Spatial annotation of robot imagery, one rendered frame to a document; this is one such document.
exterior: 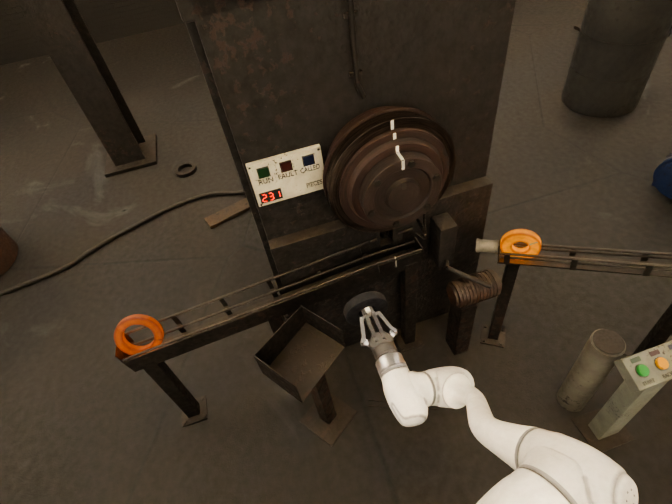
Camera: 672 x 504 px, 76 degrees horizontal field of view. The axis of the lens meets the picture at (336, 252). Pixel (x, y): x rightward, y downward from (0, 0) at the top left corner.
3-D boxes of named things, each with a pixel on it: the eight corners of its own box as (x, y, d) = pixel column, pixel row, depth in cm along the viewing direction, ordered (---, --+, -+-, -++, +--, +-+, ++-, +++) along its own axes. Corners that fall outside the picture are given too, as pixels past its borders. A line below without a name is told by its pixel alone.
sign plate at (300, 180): (258, 203, 157) (245, 163, 144) (325, 184, 160) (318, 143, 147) (259, 207, 156) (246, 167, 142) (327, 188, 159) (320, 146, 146)
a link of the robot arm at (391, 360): (408, 375, 134) (400, 359, 138) (409, 362, 127) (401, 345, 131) (381, 385, 133) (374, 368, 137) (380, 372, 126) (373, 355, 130)
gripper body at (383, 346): (375, 367, 136) (365, 342, 142) (400, 359, 137) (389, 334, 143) (374, 357, 131) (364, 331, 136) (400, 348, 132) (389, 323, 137)
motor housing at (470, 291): (438, 339, 229) (445, 276, 190) (476, 326, 232) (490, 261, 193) (450, 360, 221) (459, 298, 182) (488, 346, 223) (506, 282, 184)
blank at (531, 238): (512, 259, 185) (512, 264, 183) (493, 236, 179) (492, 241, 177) (548, 247, 174) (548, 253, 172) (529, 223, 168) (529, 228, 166)
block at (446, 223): (427, 253, 198) (429, 214, 180) (443, 248, 199) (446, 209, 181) (437, 269, 190) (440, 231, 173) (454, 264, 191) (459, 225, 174)
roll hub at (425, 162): (362, 228, 154) (355, 164, 134) (433, 206, 158) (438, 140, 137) (367, 238, 151) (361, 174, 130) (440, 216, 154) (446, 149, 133)
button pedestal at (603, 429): (566, 421, 194) (614, 352, 149) (612, 403, 196) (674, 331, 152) (590, 456, 183) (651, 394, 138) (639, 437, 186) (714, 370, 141)
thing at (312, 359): (291, 430, 206) (253, 355, 153) (326, 387, 218) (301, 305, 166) (324, 456, 196) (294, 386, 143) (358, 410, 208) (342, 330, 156)
